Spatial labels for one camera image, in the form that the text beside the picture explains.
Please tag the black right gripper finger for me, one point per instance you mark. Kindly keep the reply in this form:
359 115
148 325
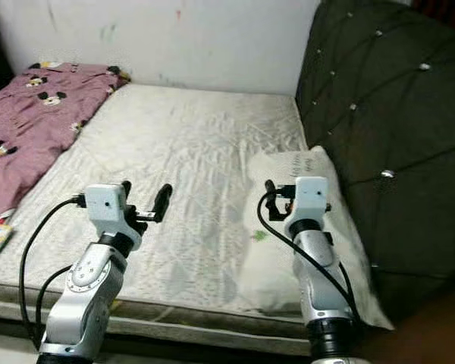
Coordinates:
271 189

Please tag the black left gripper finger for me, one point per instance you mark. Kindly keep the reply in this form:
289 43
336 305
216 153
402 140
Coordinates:
162 203
125 185

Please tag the white pillow green leaf print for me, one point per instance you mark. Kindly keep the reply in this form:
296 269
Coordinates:
273 265

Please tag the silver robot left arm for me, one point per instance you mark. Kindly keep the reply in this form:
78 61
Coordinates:
87 303

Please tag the grey quilted mattress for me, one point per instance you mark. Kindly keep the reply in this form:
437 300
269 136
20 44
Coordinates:
167 152

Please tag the pink cartoon mouse blanket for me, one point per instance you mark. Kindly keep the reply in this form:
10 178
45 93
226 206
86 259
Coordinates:
30 129

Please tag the black tufted headboard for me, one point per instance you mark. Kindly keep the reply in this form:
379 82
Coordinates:
387 91

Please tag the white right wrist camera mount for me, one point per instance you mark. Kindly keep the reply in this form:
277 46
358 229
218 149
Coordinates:
309 197

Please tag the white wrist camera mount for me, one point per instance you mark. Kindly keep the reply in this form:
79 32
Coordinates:
106 205
309 197

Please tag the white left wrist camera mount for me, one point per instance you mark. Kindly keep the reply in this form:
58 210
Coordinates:
106 205

